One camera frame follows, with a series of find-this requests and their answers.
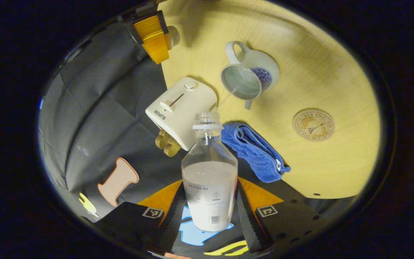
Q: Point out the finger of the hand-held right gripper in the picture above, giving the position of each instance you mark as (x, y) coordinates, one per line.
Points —
(155, 43)

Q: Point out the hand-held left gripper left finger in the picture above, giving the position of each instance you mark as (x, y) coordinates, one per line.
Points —
(173, 226)

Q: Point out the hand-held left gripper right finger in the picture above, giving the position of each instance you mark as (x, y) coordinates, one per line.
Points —
(248, 226)

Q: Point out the clear plastic water bottle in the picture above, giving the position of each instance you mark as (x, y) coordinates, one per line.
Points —
(208, 180)

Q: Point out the white blue-patterned teacup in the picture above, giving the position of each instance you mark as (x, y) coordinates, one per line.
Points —
(266, 59)

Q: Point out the round wooden coaster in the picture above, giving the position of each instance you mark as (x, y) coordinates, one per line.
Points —
(313, 125)

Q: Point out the white toaster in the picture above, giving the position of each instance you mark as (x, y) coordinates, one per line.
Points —
(189, 108)

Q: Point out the blue towel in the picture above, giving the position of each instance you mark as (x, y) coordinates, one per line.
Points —
(253, 151)

